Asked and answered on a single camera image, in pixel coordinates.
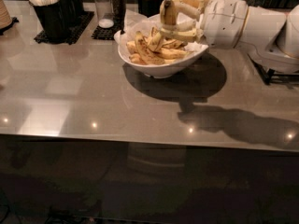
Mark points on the glass pepper shaker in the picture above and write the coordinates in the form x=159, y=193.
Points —
x=118, y=8

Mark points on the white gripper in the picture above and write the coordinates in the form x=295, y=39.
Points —
x=224, y=15

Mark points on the stack of paper cups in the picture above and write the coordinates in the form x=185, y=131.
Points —
x=5, y=19

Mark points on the white paper bowl liner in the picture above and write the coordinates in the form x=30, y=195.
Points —
x=144, y=26

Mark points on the black cutlery holder rear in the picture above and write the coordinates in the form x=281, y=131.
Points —
x=71, y=10

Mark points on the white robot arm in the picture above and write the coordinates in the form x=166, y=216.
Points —
x=269, y=37

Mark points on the black rubber mat left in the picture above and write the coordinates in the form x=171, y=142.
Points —
x=75, y=30

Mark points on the black sachet rack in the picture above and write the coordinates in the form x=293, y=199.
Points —
x=270, y=76

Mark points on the black cutlery holder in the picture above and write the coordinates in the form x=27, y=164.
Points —
x=52, y=21
x=71, y=10

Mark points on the white oval bowl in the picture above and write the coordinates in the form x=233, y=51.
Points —
x=170, y=67

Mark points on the middle yellow banana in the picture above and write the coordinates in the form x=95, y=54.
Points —
x=170, y=54

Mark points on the spotted yellow banana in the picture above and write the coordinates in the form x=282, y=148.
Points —
x=168, y=19

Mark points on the black stirrer stick holder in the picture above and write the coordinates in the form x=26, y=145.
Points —
x=149, y=8

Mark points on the left small yellow banana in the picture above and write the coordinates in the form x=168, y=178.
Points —
x=134, y=55

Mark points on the black cutlery holder front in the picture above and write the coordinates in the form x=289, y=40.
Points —
x=52, y=21

